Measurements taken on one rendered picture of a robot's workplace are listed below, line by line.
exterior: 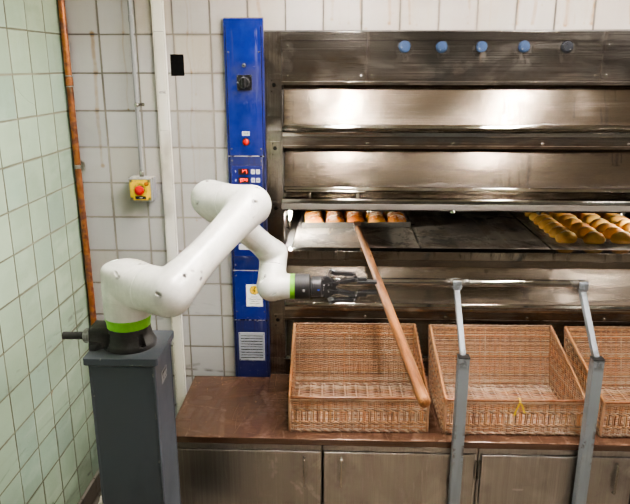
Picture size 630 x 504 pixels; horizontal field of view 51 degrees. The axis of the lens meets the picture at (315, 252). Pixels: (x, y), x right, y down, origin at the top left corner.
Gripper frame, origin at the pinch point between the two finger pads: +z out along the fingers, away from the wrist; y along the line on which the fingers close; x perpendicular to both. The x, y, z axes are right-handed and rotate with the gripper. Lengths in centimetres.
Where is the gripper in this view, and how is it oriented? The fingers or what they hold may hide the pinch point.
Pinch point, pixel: (367, 286)
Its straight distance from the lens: 239.1
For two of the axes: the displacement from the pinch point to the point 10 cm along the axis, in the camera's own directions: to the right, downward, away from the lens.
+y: 0.0, 9.6, 2.7
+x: -0.2, 2.7, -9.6
